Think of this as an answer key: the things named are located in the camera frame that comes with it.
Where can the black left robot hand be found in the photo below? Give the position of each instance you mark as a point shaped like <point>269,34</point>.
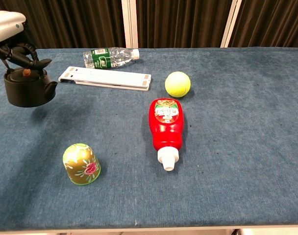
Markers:
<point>19,57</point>

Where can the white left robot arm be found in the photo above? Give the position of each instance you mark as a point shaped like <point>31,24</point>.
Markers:
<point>4,24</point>

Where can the dark brown curtain panel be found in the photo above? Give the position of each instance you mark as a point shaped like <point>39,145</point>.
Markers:
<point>271,22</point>
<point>73,22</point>
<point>181,22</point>

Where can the clear water bottle green label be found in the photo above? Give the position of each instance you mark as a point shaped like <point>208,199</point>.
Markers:
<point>102,58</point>

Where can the white folding stand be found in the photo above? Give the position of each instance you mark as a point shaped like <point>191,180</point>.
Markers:
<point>107,77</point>

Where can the green gold floral cup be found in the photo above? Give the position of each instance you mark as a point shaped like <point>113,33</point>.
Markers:
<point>80,165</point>

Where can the yellow tennis ball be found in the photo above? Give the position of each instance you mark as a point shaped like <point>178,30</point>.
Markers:
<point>177,84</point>

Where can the red ketchup bottle white cap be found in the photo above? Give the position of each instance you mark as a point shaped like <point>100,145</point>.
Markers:
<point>166,129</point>

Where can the blue cloth table cover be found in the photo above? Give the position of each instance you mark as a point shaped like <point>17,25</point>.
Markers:
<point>237,147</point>

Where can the white frame post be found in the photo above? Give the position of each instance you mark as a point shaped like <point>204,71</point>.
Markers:
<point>230,24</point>
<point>130,24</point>

